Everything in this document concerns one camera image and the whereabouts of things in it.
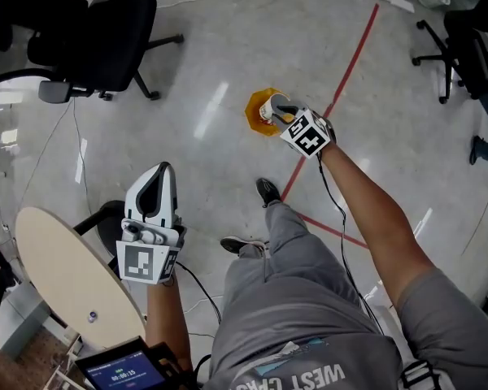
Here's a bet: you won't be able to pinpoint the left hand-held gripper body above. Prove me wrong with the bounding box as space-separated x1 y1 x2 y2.
115 216 187 286

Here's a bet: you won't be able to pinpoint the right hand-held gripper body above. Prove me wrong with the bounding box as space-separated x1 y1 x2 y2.
279 108 338 161

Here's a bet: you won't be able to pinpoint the white paper cup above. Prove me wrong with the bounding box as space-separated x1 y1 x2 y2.
258 93 290 127

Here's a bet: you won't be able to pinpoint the yellow waste bin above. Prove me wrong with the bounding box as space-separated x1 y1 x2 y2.
244 87 290 139

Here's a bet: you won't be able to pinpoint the person's left forearm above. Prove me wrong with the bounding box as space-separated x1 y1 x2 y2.
145 276 194 375

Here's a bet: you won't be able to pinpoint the person's right forearm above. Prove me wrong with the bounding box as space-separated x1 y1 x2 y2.
318 142 437 309

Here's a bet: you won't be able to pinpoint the round beige table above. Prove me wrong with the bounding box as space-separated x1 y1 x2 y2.
15 206 147 349

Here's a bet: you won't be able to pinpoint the black round table base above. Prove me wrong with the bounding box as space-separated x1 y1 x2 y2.
72 199 128 260

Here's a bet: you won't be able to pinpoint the red floor tape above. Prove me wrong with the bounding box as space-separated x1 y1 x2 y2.
296 210 369 251
280 2 381 203

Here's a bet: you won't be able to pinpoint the person's right black shoe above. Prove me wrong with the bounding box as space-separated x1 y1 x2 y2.
255 177 283 209

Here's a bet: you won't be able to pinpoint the person's black shoe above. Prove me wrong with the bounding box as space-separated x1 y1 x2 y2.
255 177 283 209
220 236 270 257

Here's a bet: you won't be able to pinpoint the person's left black shoe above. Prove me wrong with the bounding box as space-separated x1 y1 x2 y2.
220 236 270 257

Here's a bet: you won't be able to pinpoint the black wrist-mounted display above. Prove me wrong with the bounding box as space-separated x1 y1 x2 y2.
74 336 189 390

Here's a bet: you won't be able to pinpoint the person's grey trousers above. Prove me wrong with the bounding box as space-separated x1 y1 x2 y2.
225 201 364 313

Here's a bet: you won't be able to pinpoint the grey cabinet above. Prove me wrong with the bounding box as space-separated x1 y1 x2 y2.
0 281 52 362

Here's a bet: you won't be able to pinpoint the black garment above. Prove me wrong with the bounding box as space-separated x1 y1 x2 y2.
0 256 23 308

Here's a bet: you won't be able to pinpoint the white power strip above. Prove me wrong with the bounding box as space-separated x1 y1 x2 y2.
388 0 416 15

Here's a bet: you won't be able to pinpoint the black mesh-back office chair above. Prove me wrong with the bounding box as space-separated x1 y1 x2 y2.
0 0 185 105

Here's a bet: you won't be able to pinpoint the black swivel office chair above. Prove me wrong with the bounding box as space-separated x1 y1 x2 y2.
411 9 488 106

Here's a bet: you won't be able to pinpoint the person's grey t-shirt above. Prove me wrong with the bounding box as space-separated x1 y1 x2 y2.
203 266 488 390

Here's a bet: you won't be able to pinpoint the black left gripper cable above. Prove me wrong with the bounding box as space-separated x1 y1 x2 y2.
174 259 223 325

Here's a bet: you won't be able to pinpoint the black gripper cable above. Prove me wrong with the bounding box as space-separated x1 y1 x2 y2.
316 154 387 336
174 259 223 325

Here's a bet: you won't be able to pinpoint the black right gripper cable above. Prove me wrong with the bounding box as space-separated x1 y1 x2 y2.
316 154 387 336

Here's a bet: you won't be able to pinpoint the black and white shoulder strap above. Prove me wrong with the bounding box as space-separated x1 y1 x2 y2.
398 358 449 390

